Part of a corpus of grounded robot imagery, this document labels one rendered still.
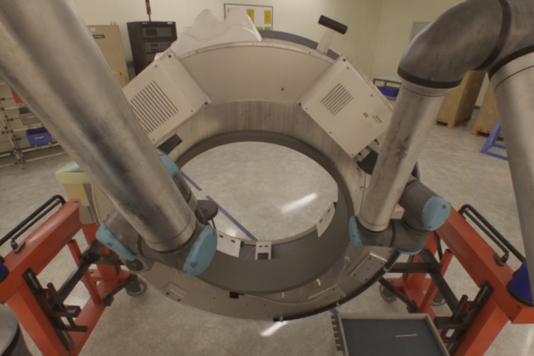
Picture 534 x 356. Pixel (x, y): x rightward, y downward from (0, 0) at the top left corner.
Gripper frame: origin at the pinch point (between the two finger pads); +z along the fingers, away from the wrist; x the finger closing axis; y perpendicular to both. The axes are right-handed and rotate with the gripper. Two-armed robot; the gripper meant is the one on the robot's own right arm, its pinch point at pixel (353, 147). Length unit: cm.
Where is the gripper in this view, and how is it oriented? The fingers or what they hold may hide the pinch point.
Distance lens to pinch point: 104.1
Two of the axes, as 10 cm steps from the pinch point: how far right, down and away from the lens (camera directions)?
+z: -4.0, -5.6, 7.2
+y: 6.2, 4.2, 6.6
